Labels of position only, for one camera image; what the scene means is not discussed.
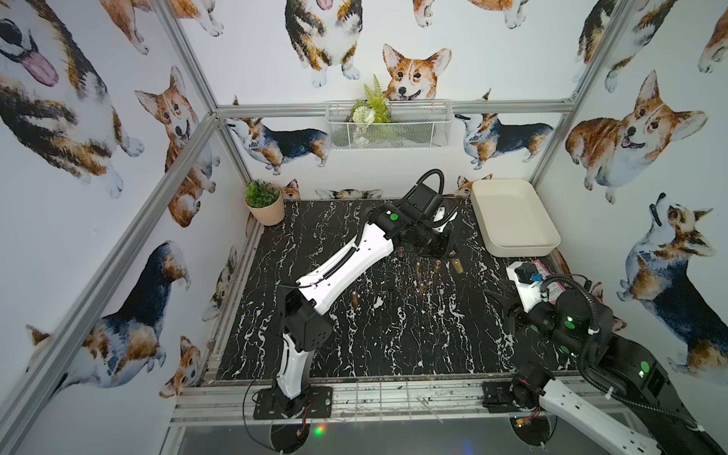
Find white wire wall basket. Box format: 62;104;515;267
325;100;454;151

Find cream rectangular tray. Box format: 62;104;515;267
470;179;561;258

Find artificial fern with flower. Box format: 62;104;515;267
347;76;392;148

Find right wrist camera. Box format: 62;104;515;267
506;262;548;313

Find potted green plant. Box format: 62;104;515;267
245;180;284;227

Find aluminium front rail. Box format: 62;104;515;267
169;377;641;428

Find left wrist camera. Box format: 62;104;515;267
432;206;447;224

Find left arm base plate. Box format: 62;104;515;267
253;387;334;420

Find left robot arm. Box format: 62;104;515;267
273;169;458;408

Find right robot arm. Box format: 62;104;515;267
483;273;724;454

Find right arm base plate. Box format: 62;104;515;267
482;380;540;413

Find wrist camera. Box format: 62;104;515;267
432;206;447;224
506;262;548;313

